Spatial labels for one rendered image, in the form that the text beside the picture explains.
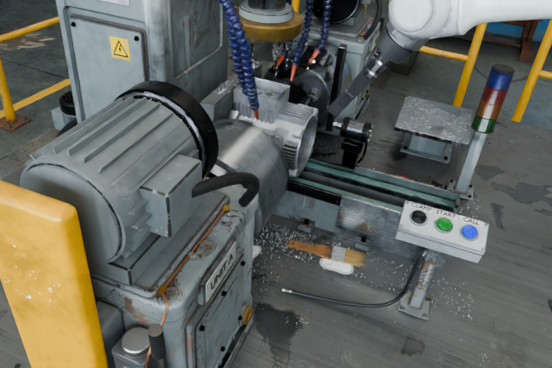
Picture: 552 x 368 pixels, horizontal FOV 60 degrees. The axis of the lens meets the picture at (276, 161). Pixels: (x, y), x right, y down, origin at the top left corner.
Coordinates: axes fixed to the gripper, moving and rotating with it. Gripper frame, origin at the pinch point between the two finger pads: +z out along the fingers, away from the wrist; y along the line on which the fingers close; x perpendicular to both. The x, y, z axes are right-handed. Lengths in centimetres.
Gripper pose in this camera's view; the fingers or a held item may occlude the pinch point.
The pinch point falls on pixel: (341, 102)
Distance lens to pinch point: 115.2
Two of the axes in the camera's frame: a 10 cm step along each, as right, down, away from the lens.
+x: 7.7, 6.4, 0.5
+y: -3.6, 5.0, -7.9
